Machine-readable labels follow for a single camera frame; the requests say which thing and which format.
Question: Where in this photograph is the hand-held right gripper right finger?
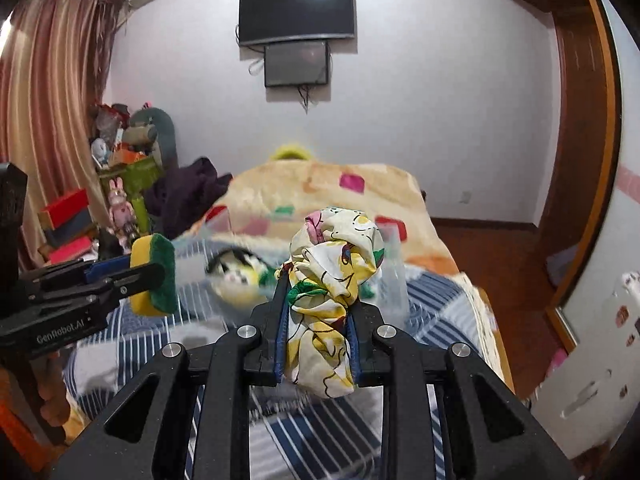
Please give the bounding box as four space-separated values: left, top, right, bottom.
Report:
344 303 577 480

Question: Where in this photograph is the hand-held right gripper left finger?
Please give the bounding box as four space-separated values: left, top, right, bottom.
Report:
50 262 291 480

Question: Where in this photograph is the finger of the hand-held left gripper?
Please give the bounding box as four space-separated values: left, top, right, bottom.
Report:
30 262 167 319
20 255 133 287

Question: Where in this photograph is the yellow green sponge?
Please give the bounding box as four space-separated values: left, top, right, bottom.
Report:
128 233 178 319

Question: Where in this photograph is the cartoon printed cloth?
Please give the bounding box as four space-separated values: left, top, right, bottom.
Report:
276 206 386 400

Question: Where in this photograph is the person's left hand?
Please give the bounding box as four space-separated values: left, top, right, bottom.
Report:
31 351 72 443

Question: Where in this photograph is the pink red box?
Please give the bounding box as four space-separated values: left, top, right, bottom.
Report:
45 236 97 267

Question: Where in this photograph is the pink rabbit toy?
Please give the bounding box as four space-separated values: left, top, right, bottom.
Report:
107 177 137 242

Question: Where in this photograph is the yellow white plush toy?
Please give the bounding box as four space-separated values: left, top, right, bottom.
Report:
204 247 281 309

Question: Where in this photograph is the clear plastic box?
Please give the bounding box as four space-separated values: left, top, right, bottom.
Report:
172 220 412 332

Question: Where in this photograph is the blue striped bedsheet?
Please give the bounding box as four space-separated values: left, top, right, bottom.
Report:
65 240 483 480

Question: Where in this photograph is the green box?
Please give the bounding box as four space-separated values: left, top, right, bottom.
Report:
97 156 166 233

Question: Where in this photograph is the dark purple clothing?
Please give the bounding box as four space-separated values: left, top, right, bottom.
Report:
144 156 234 241

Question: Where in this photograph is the bed with patterned blankets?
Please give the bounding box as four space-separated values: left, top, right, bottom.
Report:
172 162 516 393

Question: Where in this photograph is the green dinosaur plush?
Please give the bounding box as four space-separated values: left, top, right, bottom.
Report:
122 105 179 169

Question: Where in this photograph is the yellow green plush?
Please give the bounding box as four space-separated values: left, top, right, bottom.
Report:
270 143 314 163

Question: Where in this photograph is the striped curtain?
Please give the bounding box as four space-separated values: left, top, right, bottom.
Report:
0 0 127 273

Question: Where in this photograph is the white door with stickers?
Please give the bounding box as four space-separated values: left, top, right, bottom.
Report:
525 269 640 462

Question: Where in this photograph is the small wall monitor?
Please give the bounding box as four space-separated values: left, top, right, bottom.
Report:
264 41 331 89

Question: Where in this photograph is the wall television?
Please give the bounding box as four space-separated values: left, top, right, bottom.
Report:
238 0 357 47

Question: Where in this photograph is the wooden door frame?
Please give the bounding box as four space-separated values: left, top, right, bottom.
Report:
542 0 624 357

